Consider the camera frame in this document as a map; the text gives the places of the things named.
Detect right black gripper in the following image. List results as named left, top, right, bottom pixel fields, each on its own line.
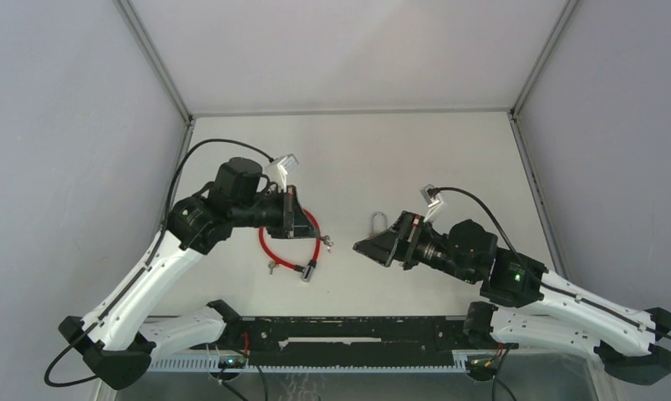
left=353, top=210, right=476, bottom=285

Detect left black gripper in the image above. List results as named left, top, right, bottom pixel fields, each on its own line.
left=232, top=185, right=320, bottom=240

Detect brass padlock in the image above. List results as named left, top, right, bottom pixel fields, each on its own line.
left=369, top=211, right=388, bottom=236

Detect padlock keys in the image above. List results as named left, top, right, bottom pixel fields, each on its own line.
left=318, top=235, right=333, bottom=253

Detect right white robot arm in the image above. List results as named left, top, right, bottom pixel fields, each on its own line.
left=353, top=211, right=671, bottom=385

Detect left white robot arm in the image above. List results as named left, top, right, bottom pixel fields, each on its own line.
left=58, top=154, right=319, bottom=390

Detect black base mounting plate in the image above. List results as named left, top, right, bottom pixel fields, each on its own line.
left=217, top=316, right=498, bottom=365

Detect red cable bike lock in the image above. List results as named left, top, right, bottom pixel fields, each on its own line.
left=257, top=228, right=324, bottom=283

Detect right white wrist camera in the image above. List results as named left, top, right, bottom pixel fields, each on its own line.
left=420, top=184, right=446, bottom=223

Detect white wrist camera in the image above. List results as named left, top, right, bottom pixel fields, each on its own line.
left=263, top=154, right=298, bottom=190
left=420, top=184, right=446, bottom=223

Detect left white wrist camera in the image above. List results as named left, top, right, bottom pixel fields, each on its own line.
left=263, top=154, right=298, bottom=190

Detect right black camera cable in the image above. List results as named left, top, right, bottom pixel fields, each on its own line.
left=431, top=186, right=671, bottom=355

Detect black camera cable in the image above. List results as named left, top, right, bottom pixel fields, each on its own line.
left=43, top=138, right=275, bottom=388
left=431, top=186, right=671, bottom=355

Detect white slotted cable duct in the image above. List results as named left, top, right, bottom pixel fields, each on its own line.
left=147, top=354, right=470, bottom=373

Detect left black camera cable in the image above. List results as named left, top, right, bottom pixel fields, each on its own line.
left=43, top=138, right=275, bottom=388

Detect aluminium frame rails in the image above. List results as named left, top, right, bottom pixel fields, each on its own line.
left=116, top=1, right=556, bottom=260

